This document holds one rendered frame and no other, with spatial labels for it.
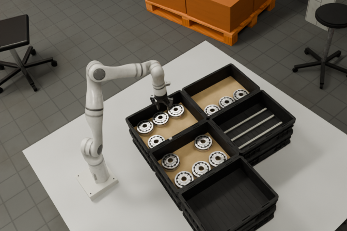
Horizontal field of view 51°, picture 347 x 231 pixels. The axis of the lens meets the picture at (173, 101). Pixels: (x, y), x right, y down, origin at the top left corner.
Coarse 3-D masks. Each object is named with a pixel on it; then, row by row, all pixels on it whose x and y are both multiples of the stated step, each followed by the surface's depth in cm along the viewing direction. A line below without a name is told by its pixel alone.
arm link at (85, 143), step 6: (84, 138) 192; (90, 138) 193; (84, 144) 190; (90, 144) 189; (84, 150) 190; (84, 156) 194; (90, 156) 197; (102, 156) 200; (90, 162) 197; (96, 162) 197
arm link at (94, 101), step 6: (90, 66) 175; (90, 84) 182; (96, 84) 183; (90, 90) 182; (96, 90) 183; (90, 96) 182; (96, 96) 182; (102, 96) 186; (90, 102) 181; (96, 102) 182; (102, 102) 184; (90, 108) 181; (96, 108) 181; (102, 108) 184
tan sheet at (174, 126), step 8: (176, 120) 224; (184, 120) 224; (192, 120) 223; (136, 128) 223; (160, 128) 221; (168, 128) 221; (176, 128) 220; (184, 128) 219; (144, 136) 219; (168, 136) 217
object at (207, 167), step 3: (198, 162) 199; (201, 162) 199; (204, 162) 198; (195, 165) 198; (198, 165) 198; (204, 165) 198; (207, 165) 197; (192, 168) 197; (195, 168) 196; (207, 168) 196; (210, 168) 196; (192, 171) 196; (195, 171) 195; (204, 171) 195; (207, 171) 195; (195, 174) 194; (198, 174) 194; (201, 174) 194
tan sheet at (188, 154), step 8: (192, 144) 211; (216, 144) 209; (176, 152) 209; (184, 152) 208; (192, 152) 207; (200, 152) 207; (208, 152) 206; (224, 152) 205; (160, 160) 206; (184, 160) 204; (192, 160) 204; (200, 160) 203; (208, 160) 203; (184, 168) 201; (168, 176) 198
